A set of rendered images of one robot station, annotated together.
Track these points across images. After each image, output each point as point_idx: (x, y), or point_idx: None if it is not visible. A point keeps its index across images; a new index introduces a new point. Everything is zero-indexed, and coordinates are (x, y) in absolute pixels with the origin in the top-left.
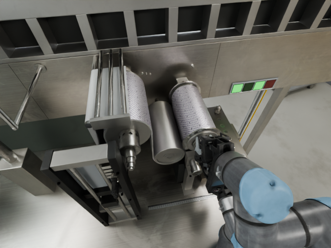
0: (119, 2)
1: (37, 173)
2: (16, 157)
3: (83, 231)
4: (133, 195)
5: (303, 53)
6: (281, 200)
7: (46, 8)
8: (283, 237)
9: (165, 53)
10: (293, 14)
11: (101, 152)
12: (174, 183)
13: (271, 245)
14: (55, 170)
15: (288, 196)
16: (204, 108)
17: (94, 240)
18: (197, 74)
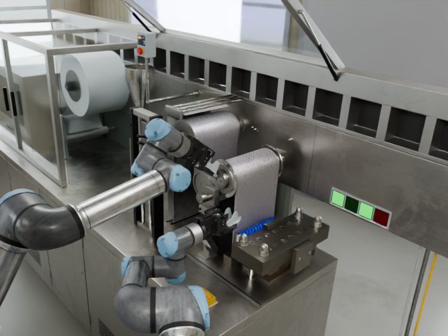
0: (250, 64)
1: None
2: None
3: (123, 215)
4: None
5: (419, 187)
6: (155, 126)
7: (215, 57)
8: (149, 156)
9: (271, 115)
10: (417, 133)
11: (151, 115)
12: None
13: (142, 155)
14: (133, 113)
15: (158, 126)
16: (250, 161)
17: (120, 223)
18: (296, 153)
